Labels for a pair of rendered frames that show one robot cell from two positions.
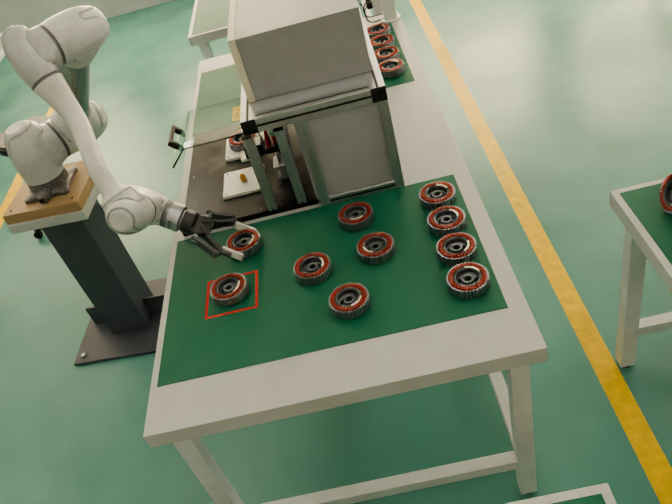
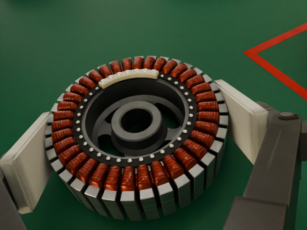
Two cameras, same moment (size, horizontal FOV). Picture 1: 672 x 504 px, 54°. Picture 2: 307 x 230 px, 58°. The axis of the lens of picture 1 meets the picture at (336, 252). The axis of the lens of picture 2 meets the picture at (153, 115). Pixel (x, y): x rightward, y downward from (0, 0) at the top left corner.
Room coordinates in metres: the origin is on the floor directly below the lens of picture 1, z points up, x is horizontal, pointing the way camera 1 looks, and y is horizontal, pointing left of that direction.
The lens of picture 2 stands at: (1.71, 0.38, 0.91)
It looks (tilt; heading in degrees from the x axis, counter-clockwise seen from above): 49 degrees down; 244
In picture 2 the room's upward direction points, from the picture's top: 10 degrees counter-clockwise
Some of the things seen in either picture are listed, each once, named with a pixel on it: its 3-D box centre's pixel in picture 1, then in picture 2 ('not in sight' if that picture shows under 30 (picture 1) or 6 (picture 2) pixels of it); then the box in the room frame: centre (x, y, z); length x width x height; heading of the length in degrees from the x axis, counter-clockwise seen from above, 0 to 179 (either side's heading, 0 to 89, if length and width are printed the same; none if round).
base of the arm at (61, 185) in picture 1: (47, 183); not in sight; (2.36, 1.00, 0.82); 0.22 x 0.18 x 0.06; 175
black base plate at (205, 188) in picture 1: (250, 165); not in sight; (2.13, 0.21, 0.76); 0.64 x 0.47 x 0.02; 174
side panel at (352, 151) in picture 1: (352, 153); not in sight; (1.77, -0.14, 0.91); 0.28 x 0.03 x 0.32; 84
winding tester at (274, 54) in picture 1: (297, 28); not in sight; (2.08, -0.09, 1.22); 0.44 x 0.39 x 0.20; 174
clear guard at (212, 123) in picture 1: (220, 128); not in sight; (1.94, 0.24, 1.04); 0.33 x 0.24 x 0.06; 84
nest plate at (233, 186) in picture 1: (244, 181); not in sight; (2.01, 0.24, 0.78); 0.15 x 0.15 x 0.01; 84
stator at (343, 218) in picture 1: (356, 216); not in sight; (1.64, -0.09, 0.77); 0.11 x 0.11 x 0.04
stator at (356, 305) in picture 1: (349, 300); not in sight; (1.28, 0.00, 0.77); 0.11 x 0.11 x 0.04
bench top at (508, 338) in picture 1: (312, 158); not in sight; (2.10, -0.02, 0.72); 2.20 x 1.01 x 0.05; 174
